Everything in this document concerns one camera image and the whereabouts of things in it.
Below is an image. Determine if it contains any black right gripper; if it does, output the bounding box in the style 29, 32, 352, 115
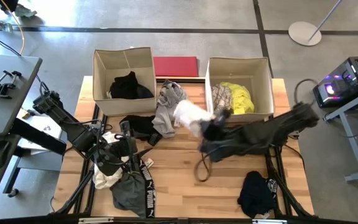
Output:
201, 108, 231, 142

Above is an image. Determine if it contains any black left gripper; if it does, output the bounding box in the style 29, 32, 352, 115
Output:
97, 136, 154, 177

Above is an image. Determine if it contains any white black patterned garment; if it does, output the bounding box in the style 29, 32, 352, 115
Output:
211, 83, 233, 113

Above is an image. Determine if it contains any black underwear with tag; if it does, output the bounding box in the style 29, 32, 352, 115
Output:
119, 114, 163, 146

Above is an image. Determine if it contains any small white garment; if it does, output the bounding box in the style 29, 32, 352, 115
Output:
172, 99, 216, 138

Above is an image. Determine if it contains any large black garment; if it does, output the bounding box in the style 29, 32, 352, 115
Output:
199, 123, 275, 163

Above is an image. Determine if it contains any dark grey Puma underwear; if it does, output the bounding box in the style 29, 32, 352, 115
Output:
109, 157, 157, 218

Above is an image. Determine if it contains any cream white garment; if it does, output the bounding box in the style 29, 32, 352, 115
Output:
92, 131, 130, 190

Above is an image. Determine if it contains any light grey garment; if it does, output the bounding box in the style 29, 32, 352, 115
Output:
152, 79, 188, 139

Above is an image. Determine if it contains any dark navy garment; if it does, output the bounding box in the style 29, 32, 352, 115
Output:
135, 84, 155, 100

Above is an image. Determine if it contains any black Puma underwear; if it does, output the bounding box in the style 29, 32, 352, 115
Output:
237, 170, 278, 220

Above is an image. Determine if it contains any beige fabric bin with divider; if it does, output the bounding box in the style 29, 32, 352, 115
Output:
91, 46, 157, 115

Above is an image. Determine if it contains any yellow garment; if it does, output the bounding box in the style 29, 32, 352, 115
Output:
219, 82, 255, 115

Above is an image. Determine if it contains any red flat board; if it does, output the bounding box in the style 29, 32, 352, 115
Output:
152, 56, 200, 78

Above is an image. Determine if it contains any black desk crossbeam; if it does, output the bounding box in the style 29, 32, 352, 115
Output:
10, 117, 67, 156

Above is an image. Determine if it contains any white floor stand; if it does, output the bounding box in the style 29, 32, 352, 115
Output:
287, 0, 344, 47

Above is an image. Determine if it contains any black clamp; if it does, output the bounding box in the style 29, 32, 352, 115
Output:
0, 70, 23, 100

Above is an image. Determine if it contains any person's shoe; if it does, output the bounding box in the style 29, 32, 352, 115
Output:
13, 3, 38, 18
0, 19, 14, 34

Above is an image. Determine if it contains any person's leg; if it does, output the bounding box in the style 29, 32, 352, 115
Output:
0, 0, 20, 12

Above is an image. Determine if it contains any black right gripper cable loop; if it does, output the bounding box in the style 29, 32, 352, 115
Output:
193, 154, 213, 183

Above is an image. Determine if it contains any silver metal bracket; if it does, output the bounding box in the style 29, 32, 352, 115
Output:
252, 218, 288, 224
78, 217, 114, 224

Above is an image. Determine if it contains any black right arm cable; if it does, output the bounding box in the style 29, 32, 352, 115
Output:
293, 78, 319, 105

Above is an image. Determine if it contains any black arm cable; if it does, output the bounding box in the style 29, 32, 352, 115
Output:
39, 80, 52, 94
293, 78, 319, 105

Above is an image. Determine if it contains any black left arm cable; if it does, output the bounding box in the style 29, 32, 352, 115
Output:
39, 80, 52, 94

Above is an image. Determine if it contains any thin black floor cable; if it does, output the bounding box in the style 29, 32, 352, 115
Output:
0, 27, 43, 85
337, 124, 358, 136

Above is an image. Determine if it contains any yellow cable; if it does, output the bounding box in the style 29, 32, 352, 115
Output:
0, 0, 26, 56

